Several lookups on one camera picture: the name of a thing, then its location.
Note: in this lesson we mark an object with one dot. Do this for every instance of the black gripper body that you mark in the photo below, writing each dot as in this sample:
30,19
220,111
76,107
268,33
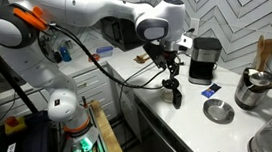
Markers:
170,58

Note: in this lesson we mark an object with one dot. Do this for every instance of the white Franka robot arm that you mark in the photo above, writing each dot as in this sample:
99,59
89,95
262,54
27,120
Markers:
85,7

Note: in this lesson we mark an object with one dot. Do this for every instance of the plastic container blue lid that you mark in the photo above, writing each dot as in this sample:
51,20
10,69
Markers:
104,51

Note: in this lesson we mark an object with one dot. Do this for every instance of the small wooden fork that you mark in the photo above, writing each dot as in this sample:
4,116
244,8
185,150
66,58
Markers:
143,61

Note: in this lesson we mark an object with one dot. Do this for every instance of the black and silver coffee maker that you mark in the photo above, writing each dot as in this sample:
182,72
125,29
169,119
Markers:
204,59

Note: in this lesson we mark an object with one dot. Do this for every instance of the small wooden spoon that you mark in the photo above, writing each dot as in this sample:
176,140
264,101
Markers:
141,57

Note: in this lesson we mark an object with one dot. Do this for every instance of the blue packet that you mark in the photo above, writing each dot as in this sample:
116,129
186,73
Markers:
211,91

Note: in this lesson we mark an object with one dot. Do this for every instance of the black toaster oven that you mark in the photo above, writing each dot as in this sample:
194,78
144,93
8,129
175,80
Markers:
121,32

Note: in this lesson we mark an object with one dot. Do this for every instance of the round metal bowl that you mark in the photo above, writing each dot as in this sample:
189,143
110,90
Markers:
218,111

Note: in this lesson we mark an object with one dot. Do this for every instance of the steel under-counter dishwasher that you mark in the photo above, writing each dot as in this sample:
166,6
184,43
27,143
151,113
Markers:
158,130

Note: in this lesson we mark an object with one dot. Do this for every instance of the stainless steel utensil holder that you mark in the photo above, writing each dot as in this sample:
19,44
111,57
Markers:
246,95

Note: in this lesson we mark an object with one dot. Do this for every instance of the small orange object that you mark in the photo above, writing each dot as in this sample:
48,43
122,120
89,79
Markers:
94,57

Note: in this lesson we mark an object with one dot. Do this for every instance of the white cabinet drawers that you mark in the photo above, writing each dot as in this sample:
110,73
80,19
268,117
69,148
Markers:
95,88

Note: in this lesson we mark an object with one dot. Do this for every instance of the wooden spatula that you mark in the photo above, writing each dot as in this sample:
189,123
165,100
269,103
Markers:
259,49

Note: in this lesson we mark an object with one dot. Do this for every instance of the wooden plank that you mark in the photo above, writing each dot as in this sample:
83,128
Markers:
110,135

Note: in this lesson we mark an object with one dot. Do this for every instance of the blue bottle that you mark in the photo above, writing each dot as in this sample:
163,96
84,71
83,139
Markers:
65,54

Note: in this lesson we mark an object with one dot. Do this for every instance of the yellow box red stop button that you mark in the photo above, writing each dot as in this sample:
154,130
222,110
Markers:
14,124

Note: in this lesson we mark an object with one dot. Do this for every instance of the black pole orange clamp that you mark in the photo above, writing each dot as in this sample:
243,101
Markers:
1,65

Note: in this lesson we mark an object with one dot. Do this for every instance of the white wall outlet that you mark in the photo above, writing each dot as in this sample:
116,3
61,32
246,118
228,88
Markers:
195,25

